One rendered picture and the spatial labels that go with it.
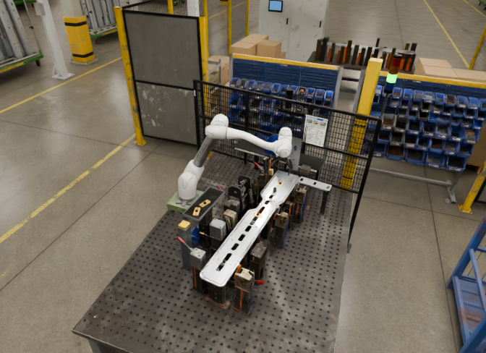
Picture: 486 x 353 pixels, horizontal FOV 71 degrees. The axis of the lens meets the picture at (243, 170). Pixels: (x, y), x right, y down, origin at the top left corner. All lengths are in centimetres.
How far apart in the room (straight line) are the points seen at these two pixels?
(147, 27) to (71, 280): 313
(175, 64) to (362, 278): 344
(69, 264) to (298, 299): 242
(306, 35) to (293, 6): 72
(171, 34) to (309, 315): 364
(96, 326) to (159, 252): 69
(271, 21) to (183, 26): 488
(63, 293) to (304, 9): 764
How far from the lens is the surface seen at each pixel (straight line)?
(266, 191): 295
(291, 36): 924
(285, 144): 262
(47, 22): 893
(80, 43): 989
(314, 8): 904
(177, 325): 248
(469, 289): 393
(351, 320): 346
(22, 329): 372
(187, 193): 312
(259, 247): 242
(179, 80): 492
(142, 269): 281
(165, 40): 484
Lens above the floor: 280
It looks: 34 degrees down
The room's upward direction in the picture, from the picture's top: 1 degrees clockwise
